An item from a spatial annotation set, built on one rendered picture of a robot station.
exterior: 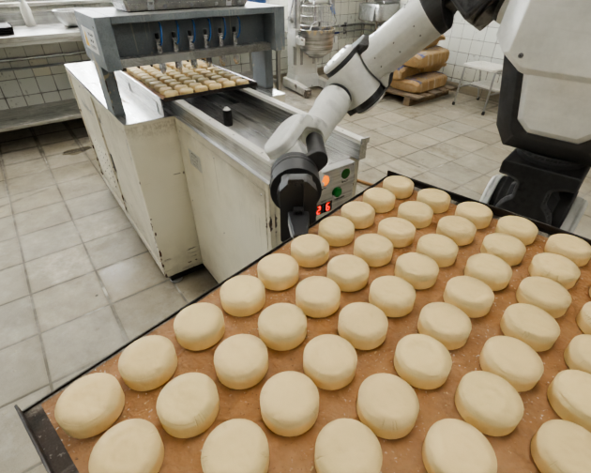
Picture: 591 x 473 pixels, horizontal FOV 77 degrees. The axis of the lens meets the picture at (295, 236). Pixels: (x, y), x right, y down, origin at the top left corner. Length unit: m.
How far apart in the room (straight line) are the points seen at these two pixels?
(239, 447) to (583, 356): 0.32
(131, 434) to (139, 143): 1.33
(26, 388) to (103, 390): 1.48
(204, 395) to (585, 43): 0.67
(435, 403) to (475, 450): 0.05
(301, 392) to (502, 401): 0.17
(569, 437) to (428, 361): 0.11
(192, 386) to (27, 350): 1.66
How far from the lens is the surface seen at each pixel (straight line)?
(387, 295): 0.42
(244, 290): 0.42
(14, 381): 1.90
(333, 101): 0.82
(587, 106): 0.74
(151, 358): 0.38
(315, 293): 0.41
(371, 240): 0.49
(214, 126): 1.25
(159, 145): 1.60
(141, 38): 1.60
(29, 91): 4.63
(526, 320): 0.45
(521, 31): 0.73
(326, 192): 1.10
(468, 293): 0.45
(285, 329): 0.38
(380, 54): 0.86
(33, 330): 2.06
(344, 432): 0.32
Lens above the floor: 1.31
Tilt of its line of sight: 36 degrees down
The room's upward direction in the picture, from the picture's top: straight up
